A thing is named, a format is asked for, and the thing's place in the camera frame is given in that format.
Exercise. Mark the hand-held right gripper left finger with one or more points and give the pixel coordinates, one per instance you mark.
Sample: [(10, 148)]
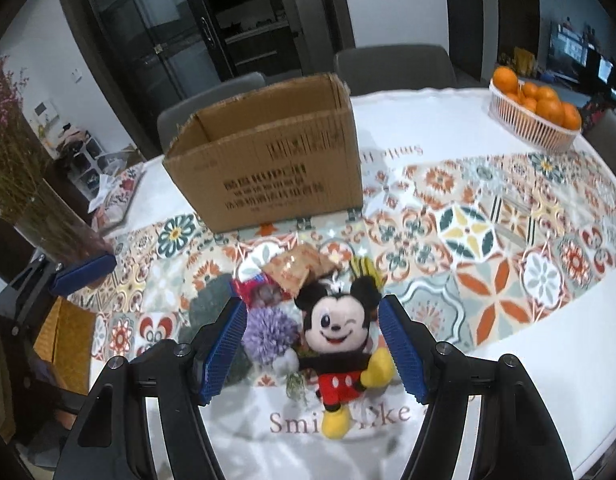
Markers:
[(222, 350)]

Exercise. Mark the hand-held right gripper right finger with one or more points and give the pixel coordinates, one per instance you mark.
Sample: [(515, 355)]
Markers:
[(403, 350)]

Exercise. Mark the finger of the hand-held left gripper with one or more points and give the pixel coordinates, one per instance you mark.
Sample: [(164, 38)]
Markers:
[(82, 271)]

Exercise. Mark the purple soft flower ball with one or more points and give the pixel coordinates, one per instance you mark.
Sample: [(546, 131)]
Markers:
[(270, 335)]

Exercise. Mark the dark green plush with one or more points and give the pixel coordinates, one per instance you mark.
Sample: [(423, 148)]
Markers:
[(207, 300)]

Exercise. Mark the red pink snack packet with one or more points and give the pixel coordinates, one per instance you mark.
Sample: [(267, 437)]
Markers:
[(258, 292)]

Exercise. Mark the mouse plush toy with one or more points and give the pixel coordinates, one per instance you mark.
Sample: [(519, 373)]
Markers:
[(333, 325)]

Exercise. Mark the yellow striped soft toy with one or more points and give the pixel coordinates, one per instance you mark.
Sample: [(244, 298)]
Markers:
[(364, 270)]

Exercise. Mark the orange snack packet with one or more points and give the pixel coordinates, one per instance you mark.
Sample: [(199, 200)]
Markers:
[(293, 267)]

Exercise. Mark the brown cardboard box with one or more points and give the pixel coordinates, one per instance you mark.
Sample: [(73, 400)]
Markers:
[(288, 175)]

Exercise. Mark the glass vase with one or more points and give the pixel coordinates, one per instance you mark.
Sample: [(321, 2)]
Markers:
[(62, 225)]

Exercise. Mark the brown wooden stool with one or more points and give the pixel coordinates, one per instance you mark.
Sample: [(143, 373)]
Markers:
[(67, 340)]

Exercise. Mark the floral tissue pack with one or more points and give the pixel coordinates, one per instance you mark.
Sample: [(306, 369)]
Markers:
[(122, 195)]

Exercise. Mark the white shelf rack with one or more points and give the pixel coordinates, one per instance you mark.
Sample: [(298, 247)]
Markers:
[(82, 160)]

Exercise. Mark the tile pattern tablecloth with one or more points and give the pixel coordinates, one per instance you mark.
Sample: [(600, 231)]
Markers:
[(488, 240)]

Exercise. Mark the dried purple flower bunch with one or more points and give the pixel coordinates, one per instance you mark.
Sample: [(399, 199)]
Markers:
[(12, 150)]

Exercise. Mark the grey dining chair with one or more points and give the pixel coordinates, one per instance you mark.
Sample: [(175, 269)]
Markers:
[(388, 67), (187, 115), (608, 132)]

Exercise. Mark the dark sliding glass door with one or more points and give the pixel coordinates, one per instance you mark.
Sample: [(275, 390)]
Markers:
[(162, 35)]

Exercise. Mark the white plastic fruit basket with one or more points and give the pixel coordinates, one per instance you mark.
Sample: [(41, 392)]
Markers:
[(528, 127)]

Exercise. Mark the pile of oranges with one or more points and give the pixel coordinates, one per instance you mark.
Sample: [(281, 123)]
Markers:
[(548, 107)]

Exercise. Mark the yellow box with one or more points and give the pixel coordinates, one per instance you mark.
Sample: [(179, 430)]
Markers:
[(524, 60)]

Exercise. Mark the television screen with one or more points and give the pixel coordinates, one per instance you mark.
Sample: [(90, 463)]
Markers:
[(573, 50)]

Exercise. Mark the dark wooden cabinet door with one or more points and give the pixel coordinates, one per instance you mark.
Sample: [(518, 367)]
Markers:
[(513, 5)]

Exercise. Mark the white wall switch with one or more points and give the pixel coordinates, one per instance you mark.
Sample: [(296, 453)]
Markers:
[(76, 76)]

